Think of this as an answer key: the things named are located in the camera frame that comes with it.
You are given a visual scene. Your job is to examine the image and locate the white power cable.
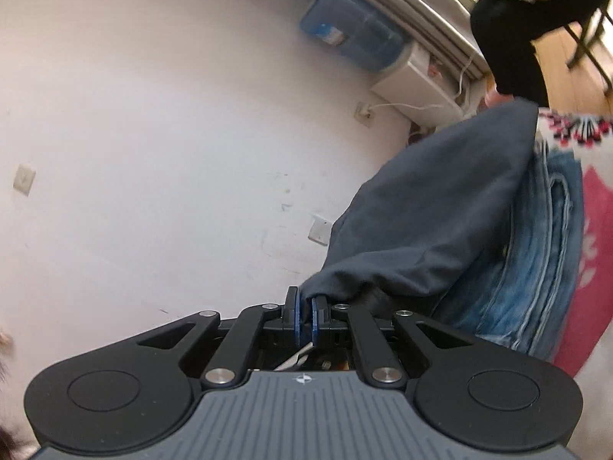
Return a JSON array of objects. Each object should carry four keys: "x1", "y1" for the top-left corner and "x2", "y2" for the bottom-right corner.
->
[{"x1": 368, "y1": 52, "x2": 476, "y2": 117}]

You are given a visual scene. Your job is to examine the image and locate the blue water bottle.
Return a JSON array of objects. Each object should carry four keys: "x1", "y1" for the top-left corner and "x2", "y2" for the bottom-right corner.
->
[{"x1": 299, "y1": 0, "x2": 409, "y2": 74}]

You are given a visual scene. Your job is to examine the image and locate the red floral blanket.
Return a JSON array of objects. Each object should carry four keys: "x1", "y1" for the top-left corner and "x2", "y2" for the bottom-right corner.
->
[{"x1": 533, "y1": 107, "x2": 613, "y2": 380}]

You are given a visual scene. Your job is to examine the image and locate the white wall socket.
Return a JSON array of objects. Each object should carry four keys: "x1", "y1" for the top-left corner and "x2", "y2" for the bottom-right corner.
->
[
  {"x1": 353, "y1": 100, "x2": 377, "y2": 128},
  {"x1": 306, "y1": 215, "x2": 333, "y2": 246},
  {"x1": 12, "y1": 164, "x2": 37, "y2": 197}
]

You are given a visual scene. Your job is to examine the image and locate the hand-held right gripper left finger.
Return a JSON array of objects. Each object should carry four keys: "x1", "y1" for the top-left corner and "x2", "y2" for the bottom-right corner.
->
[{"x1": 136, "y1": 286, "x2": 306, "y2": 388}]

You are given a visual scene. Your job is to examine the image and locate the folded blue jeans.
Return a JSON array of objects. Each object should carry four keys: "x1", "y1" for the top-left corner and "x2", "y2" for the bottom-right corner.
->
[{"x1": 433, "y1": 148, "x2": 586, "y2": 364}]

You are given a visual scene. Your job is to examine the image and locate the water dispenser with blue bottle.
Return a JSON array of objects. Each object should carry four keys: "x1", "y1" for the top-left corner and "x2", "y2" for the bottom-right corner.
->
[{"x1": 330, "y1": 0, "x2": 490, "y2": 83}]

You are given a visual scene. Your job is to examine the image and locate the metal chair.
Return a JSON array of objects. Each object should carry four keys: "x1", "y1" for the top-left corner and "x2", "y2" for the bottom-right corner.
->
[{"x1": 565, "y1": 5, "x2": 613, "y2": 97}]

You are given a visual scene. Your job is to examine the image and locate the white water dispenser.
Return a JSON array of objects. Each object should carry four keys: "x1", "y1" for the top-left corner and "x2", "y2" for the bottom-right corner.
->
[{"x1": 370, "y1": 41, "x2": 480, "y2": 131}]

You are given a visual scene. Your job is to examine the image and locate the dark grey shorts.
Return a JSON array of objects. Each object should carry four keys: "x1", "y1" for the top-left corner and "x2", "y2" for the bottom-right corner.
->
[{"x1": 299, "y1": 98, "x2": 540, "y2": 327}]

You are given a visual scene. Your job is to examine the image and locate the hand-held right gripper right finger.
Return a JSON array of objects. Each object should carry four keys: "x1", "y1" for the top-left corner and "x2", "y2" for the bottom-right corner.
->
[{"x1": 310, "y1": 295, "x2": 474, "y2": 388}]

